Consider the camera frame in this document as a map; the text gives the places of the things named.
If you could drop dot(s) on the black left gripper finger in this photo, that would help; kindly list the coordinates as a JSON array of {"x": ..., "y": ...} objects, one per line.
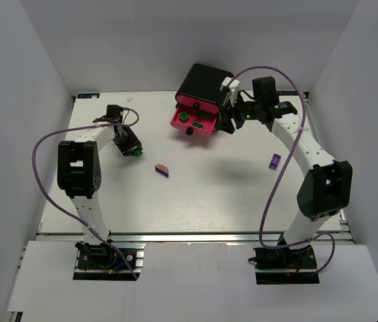
[
  {"x": 134, "y": 142},
  {"x": 126, "y": 148}
]

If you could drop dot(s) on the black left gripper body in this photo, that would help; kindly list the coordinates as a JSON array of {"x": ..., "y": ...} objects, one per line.
[{"x": 130, "y": 146}]

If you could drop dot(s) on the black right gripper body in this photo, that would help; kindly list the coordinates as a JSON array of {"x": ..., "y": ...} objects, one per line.
[{"x": 230, "y": 118}]

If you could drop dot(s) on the green sloped lego brick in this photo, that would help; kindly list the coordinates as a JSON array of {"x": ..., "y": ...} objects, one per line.
[{"x": 197, "y": 125}]

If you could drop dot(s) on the purple curved butterfly lego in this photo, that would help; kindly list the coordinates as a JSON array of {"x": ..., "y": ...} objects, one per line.
[{"x": 163, "y": 170}]

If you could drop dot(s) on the pink drawer with black knob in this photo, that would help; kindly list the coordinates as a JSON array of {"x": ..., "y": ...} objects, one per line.
[{"x": 197, "y": 103}]

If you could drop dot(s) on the purple butterfly lego brick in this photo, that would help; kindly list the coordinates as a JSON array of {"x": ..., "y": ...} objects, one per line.
[{"x": 274, "y": 163}]

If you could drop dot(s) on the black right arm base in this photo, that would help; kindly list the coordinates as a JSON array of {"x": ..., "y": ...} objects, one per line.
[{"x": 284, "y": 266}]

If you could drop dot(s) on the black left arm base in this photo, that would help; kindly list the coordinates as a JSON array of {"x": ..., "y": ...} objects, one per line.
[{"x": 102, "y": 263}]

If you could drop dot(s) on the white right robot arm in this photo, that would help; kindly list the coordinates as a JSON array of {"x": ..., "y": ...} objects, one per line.
[{"x": 326, "y": 187}]

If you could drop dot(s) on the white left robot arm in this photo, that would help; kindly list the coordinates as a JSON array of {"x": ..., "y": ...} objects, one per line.
[{"x": 79, "y": 170}]

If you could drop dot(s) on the black drawer cabinet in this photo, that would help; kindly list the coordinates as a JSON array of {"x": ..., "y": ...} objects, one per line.
[{"x": 204, "y": 82}]

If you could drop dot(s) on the blue label left corner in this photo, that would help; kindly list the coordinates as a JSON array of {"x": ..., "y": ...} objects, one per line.
[{"x": 88, "y": 96}]

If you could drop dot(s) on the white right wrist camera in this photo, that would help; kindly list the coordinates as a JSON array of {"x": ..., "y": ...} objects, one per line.
[{"x": 230, "y": 88}]

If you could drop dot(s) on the aluminium front rail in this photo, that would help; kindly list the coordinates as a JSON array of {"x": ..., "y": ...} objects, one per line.
[{"x": 269, "y": 238}]

